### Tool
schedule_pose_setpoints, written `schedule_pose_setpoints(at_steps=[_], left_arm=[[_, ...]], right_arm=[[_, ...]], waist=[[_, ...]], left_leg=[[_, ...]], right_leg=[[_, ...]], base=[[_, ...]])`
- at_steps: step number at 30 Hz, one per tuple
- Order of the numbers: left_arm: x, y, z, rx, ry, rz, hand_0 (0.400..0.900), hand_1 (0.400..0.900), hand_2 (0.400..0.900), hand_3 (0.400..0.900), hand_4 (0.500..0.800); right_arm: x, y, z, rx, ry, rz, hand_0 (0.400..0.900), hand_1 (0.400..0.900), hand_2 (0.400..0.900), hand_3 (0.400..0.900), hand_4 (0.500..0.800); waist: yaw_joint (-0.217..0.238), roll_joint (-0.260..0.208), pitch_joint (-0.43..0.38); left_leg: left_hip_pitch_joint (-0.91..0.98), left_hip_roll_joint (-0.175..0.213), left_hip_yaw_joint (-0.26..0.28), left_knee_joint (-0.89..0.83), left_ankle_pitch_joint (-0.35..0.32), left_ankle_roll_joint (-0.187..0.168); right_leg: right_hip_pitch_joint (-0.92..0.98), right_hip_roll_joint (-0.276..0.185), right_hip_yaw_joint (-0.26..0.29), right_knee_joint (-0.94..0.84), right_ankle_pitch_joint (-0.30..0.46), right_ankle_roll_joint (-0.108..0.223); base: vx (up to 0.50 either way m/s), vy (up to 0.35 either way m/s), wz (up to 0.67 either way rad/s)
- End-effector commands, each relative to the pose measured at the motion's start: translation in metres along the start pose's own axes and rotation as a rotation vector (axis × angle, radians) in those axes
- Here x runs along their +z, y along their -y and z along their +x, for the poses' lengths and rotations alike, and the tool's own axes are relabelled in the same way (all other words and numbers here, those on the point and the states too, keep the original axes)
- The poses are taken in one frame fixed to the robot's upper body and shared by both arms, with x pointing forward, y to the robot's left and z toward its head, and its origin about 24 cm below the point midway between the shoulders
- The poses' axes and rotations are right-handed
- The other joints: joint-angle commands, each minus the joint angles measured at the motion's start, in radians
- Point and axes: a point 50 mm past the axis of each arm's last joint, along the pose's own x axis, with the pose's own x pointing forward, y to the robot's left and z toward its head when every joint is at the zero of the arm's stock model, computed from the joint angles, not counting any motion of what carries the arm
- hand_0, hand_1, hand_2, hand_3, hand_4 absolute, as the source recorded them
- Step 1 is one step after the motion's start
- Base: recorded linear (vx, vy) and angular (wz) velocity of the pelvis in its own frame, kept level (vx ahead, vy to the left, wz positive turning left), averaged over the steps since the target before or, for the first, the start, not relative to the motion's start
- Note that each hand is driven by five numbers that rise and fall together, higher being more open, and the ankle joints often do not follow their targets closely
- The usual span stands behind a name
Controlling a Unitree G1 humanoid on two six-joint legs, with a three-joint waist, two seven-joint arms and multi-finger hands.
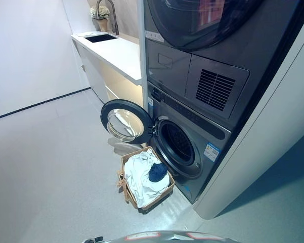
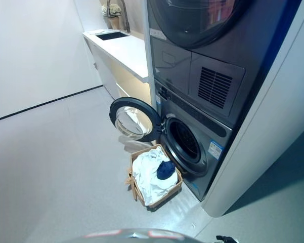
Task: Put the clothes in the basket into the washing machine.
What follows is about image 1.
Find woven wicker laundry basket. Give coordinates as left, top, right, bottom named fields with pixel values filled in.
left=116, top=146, right=176, bottom=209

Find potted white flowers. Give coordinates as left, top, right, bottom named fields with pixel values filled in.
left=90, top=6, right=111, bottom=32

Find white laundry counter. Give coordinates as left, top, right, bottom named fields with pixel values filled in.
left=70, top=31, right=144, bottom=108

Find white clothes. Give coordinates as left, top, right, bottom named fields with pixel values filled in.
left=123, top=148, right=171, bottom=209

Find grey stacked dryer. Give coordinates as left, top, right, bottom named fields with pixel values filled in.
left=143, top=0, right=304, bottom=133

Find round washing machine door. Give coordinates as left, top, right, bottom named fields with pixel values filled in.
left=100, top=99, right=158, bottom=145

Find brushed metal faucet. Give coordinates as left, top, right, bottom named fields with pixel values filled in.
left=96, top=0, right=120, bottom=35

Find black undermount sink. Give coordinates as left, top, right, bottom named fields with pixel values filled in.
left=83, top=34, right=119, bottom=44

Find white energy label sticker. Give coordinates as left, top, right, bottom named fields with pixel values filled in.
left=204, top=143, right=220, bottom=159

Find grey front-load washing machine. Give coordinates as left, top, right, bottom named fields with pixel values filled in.
left=146, top=80, right=232, bottom=205

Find dark blue garment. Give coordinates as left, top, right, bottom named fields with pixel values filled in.
left=148, top=162, right=168, bottom=183

